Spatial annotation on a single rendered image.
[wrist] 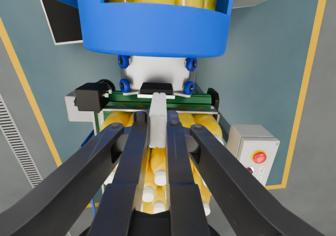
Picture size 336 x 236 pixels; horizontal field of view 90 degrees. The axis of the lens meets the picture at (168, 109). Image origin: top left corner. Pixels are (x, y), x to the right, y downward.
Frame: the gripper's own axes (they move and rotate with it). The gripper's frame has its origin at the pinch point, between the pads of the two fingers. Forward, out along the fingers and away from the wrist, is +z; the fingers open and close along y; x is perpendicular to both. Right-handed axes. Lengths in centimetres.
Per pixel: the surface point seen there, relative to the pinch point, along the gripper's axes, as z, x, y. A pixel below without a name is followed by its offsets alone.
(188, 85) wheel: 34.2, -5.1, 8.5
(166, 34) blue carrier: 8.9, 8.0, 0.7
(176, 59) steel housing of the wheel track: 39.5, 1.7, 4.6
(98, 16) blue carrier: 11.1, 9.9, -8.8
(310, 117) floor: 132, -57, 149
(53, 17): 117, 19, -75
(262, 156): 20.9, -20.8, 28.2
